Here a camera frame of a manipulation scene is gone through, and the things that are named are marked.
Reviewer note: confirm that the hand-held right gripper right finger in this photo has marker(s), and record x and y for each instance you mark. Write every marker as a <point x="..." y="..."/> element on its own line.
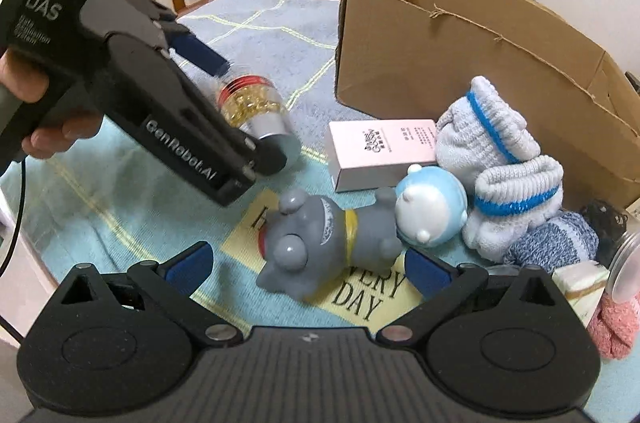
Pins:
<point x="425" y="270"/>

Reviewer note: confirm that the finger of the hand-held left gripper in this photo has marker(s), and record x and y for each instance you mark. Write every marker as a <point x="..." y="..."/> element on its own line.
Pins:
<point x="270" y="155"/>
<point x="200" y="50"/>

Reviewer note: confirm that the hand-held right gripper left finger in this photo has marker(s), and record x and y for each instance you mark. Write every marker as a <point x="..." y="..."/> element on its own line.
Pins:
<point x="192" y="265"/>

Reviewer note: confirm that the gold capsule bottle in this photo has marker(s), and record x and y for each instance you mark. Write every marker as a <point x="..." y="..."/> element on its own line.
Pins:
<point x="250" y="103"/>

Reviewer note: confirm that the blue and white figure toy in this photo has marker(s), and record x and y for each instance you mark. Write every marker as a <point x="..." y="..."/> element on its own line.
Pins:
<point x="430" y="208"/>

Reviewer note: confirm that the grey dog toy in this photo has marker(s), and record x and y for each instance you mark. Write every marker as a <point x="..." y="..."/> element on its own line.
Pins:
<point x="310" y="243"/>

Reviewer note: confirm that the white sock with blue stripe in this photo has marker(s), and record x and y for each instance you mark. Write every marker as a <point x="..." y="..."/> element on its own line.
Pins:
<point x="480" y="128"/>
<point x="510" y="223"/>

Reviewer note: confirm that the pink carton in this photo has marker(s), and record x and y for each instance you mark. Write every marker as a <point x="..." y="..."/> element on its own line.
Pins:
<point x="370" y="153"/>

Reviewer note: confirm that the blue-grey marled sock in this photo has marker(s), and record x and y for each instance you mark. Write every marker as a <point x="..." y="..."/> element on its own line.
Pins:
<point x="555" y="243"/>

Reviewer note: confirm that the green and white carton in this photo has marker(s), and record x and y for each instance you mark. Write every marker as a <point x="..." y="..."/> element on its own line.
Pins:
<point x="580" y="290"/>

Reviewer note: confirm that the brown cardboard box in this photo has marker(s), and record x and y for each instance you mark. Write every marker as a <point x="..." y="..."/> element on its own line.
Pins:
<point x="400" y="53"/>

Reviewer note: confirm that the clear jar with dark contents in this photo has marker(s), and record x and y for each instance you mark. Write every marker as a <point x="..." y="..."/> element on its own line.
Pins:
<point x="607" y="223"/>

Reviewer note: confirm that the pink fuzzy sock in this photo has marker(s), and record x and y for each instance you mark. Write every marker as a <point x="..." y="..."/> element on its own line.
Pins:
<point x="615" y="328"/>

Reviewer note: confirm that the person's left hand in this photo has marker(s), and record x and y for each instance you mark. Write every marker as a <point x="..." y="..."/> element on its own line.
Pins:
<point x="55" y="135"/>

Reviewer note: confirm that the blue printed blanket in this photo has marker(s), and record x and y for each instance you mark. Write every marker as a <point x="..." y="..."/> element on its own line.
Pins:
<point x="125" y="213"/>

